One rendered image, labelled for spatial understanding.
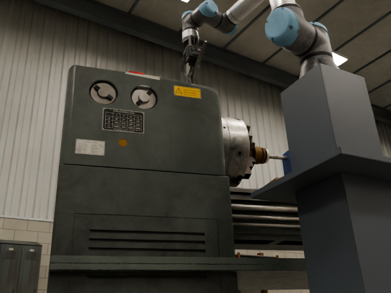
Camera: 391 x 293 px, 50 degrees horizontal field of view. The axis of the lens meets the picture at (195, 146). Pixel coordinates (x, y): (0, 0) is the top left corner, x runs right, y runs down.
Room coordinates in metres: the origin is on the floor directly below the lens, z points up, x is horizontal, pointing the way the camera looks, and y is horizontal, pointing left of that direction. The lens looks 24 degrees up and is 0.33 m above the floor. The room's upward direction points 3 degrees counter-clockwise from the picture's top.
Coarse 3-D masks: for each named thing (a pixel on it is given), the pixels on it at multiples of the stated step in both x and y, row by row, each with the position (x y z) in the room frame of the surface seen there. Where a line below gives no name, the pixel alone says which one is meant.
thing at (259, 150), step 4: (256, 148) 1.75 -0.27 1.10; (260, 148) 1.76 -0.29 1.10; (264, 148) 1.78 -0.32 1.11; (252, 152) 1.75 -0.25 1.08; (256, 152) 1.74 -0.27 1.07; (260, 152) 1.76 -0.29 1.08; (264, 152) 1.77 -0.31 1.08; (252, 156) 1.76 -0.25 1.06; (256, 156) 1.75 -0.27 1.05; (260, 156) 1.76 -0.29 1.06; (264, 156) 1.77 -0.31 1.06; (256, 160) 1.77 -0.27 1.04; (260, 160) 1.78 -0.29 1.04; (264, 160) 1.79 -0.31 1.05; (256, 164) 1.80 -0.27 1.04
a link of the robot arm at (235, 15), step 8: (240, 0) 1.43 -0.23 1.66; (248, 0) 1.40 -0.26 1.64; (256, 0) 1.40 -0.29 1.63; (232, 8) 1.47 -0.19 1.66; (240, 8) 1.44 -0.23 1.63; (248, 8) 1.44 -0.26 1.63; (224, 16) 1.50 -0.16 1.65; (232, 16) 1.48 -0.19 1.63; (240, 16) 1.48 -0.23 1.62; (224, 24) 1.52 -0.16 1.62; (232, 24) 1.52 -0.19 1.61; (224, 32) 1.57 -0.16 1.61; (232, 32) 1.57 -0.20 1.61
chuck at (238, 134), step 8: (232, 120) 1.62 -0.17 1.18; (240, 120) 1.65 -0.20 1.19; (232, 128) 1.59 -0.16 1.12; (240, 128) 1.61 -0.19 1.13; (232, 136) 1.59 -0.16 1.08; (240, 136) 1.60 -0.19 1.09; (248, 136) 1.61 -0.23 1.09; (232, 144) 1.59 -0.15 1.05; (240, 144) 1.60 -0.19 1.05; (248, 144) 1.61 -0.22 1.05; (232, 152) 1.60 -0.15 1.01; (248, 152) 1.62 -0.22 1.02; (232, 160) 1.62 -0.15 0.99; (240, 160) 1.63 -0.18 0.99; (232, 168) 1.64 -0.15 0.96; (240, 168) 1.65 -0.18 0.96; (232, 176) 1.68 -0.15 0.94; (232, 184) 1.74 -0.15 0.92
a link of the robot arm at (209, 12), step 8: (208, 0) 1.42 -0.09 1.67; (200, 8) 1.44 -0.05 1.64; (208, 8) 1.42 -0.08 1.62; (216, 8) 1.45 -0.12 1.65; (192, 16) 1.48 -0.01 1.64; (200, 16) 1.46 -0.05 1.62; (208, 16) 1.46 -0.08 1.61; (216, 16) 1.48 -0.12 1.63; (200, 24) 1.51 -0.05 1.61; (208, 24) 1.52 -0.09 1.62; (216, 24) 1.51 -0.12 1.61
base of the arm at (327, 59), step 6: (312, 54) 1.20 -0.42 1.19; (318, 54) 1.19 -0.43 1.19; (324, 54) 1.19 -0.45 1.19; (330, 54) 1.20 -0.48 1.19; (306, 60) 1.21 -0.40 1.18; (312, 60) 1.20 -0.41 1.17; (318, 60) 1.19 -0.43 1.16; (324, 60) 1.18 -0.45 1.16; (330, 60) 1.19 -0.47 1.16; (300, 66) 1.25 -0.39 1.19; (306, 66) 1.21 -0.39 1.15; (312, 66) 1.19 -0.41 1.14; (336, 66) 1.19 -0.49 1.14; (300, 72) 1.24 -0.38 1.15; (306, 72) 1.20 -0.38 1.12
